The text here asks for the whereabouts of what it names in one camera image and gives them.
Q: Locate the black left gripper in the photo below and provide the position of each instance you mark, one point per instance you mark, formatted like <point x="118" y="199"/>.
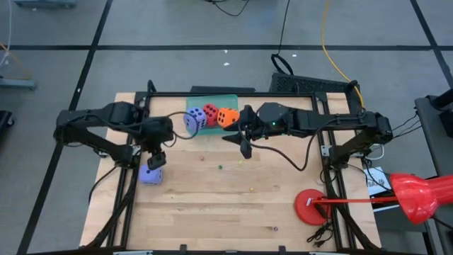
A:
<point x="157" y="131"/>

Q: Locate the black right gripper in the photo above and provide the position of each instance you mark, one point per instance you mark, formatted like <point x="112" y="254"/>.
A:
<point x="253" y="127"/>

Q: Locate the large orange foam die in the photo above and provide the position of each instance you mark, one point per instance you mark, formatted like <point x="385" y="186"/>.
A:
<point x="226" y="122"/>

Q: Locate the large red foam die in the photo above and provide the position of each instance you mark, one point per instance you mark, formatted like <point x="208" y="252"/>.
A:
<point x="212" y="120"/>

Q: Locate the large purple foam die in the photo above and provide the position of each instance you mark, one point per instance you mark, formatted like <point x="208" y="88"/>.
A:
<point x="193" y="124"/>
<point x="150" y="178"/>

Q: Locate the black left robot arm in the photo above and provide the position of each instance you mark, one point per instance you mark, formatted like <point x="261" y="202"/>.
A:
<point x="88" y="117"/>

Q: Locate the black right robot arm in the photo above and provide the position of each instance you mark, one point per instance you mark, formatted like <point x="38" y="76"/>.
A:
<point x="336" y="120"/>

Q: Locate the teal translucent plastic bin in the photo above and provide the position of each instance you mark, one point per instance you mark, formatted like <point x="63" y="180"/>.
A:
<point x="226" y="101"/>

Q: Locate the black flat bar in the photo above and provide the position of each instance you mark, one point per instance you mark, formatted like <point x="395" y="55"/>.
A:
<point x="223" y="89"/>

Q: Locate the black perforated box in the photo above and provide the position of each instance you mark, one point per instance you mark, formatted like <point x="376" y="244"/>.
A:
<point x="308" y="85"/>

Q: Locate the white printed paper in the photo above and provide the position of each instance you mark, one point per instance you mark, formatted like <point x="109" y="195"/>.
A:
<point x="375" y="186"/>

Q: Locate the grey bench foot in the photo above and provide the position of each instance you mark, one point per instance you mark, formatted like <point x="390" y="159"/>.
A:
<point x="17" y="84"/>
<point x="46" y="3"/>

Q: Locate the black floor object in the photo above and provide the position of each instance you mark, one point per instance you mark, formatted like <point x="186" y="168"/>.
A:
<point x="5" y="120"/>

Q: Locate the red desk lamp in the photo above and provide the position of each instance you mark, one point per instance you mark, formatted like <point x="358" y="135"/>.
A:
<point x="414" y="198"/>

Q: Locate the black side cart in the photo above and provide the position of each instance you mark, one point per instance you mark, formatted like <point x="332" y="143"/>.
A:
<point x="430" y="134"/>

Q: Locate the black aluminium table frame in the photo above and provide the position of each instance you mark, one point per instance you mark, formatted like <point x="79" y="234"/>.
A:
<point x="276" y="95"/>

